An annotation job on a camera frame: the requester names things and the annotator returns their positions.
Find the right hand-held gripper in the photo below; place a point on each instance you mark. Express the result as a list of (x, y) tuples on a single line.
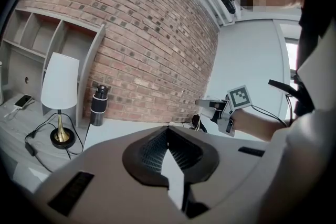
[(240, 97)]

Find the white shade brass table lamp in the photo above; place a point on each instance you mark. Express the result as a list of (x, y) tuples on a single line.
[(60, 81)]

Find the black rounded object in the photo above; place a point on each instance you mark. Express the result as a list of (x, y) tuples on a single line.
[(196, 121)]

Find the person's black vest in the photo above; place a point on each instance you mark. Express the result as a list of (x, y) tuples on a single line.
[(319, 23)]

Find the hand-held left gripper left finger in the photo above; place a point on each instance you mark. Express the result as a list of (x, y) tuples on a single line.
[(105, 165)]

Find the grey wooden shelf desk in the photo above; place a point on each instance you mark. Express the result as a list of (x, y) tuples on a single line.
[(31, 42)]

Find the person's right forearm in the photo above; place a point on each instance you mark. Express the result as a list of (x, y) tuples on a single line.
[(257, 126)]

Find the white smartphone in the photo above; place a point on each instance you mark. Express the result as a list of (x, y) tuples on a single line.
[(23, 101)]

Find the person's pale shirt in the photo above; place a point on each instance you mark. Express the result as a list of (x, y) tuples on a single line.
[(294, 178)]

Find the black head camera mount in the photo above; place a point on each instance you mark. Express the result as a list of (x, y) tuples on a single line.
[(228, 0)]

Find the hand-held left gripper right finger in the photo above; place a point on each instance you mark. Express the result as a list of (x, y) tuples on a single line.
[(231, 165)]

